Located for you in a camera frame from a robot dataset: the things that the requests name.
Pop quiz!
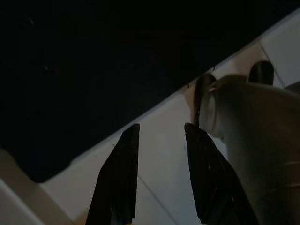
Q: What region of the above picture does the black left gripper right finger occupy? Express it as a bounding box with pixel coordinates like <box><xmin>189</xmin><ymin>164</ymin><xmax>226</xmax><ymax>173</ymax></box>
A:
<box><xmin>184</xmin><ymin>122</ymin><xmax>258</xmax><ymax>225</ymax></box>

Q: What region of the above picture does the black floor mat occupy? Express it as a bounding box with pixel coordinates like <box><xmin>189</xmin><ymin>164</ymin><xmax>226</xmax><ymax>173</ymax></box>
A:
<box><xmin>0</xmin><ymin>0</ymin><xmax>300</xmax><ymax>183</ymax></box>

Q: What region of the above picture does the black robot right foot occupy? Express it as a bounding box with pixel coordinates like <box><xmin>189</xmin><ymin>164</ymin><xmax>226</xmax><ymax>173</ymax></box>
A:
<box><xmin>247</xmin><ymin>60</ymin><xmax>275</xmax><ymax>84</ymax></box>

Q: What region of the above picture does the cream plastic panel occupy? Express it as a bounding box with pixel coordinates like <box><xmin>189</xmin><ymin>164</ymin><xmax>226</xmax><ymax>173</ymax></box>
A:
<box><xmin>0</xmin><ymin>149</ymin><xmax>71</xmax><ymax>225</ymax></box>

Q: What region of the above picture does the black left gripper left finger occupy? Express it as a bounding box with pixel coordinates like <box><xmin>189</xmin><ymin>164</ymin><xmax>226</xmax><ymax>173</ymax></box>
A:
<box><xmin>85</xmin><ymin>123</ymin><xmax>141</xmax><ymax>225</ymax></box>

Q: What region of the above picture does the grey robot left leg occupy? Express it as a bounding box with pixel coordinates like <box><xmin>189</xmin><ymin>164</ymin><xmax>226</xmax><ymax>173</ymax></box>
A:
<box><xmin>200</xmin><ymin>74</ymin><xmax>300</xmax><ymax>225</ymax></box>

